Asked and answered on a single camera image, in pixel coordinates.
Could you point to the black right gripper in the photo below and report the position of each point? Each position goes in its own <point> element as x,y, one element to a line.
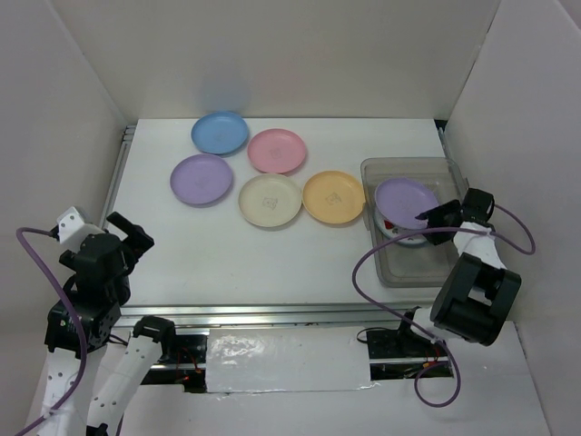
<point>435,214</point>

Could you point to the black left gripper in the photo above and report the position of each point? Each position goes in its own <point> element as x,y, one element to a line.
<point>138,238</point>

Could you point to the lilac plastic plate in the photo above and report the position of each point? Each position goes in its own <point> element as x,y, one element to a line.
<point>402,200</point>
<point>201,179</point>

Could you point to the white watermelon pattern plate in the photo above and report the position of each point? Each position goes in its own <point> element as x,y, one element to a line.
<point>391,231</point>

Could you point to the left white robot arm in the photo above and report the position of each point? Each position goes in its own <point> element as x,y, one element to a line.
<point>78,331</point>

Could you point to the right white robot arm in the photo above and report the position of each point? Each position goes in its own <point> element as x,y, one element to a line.
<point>476,298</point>

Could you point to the clear plastic bin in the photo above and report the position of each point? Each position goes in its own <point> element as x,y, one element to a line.
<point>404,267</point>

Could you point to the orange plastic plate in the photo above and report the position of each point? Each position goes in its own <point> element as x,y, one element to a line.
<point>333,197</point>

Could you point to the blue plastic plate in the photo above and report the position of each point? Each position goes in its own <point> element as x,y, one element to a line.
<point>220,133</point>

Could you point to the cream plastic plate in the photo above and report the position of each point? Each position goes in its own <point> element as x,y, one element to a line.
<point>270,200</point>

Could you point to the white foam cover panel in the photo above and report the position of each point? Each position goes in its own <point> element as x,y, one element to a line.
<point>286,359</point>

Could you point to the pink plastic plate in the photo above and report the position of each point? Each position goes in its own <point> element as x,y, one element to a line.
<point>276,150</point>

